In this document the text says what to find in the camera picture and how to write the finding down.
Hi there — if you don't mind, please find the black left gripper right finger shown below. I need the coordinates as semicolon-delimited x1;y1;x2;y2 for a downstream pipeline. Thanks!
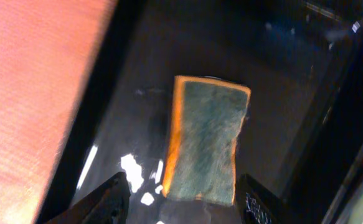
235;174;290;224

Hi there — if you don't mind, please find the round black tray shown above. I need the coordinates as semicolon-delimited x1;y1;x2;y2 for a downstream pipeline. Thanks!
322;145;363;224

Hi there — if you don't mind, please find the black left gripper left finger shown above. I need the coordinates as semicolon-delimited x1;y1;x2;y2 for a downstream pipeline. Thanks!
47;172;131;224

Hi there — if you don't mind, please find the green and yellow sponge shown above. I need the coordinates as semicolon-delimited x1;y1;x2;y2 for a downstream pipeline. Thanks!
162;75;251;207

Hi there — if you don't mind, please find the black rectangular tray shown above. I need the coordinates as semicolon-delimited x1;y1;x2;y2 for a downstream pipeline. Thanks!
36;0;363;223

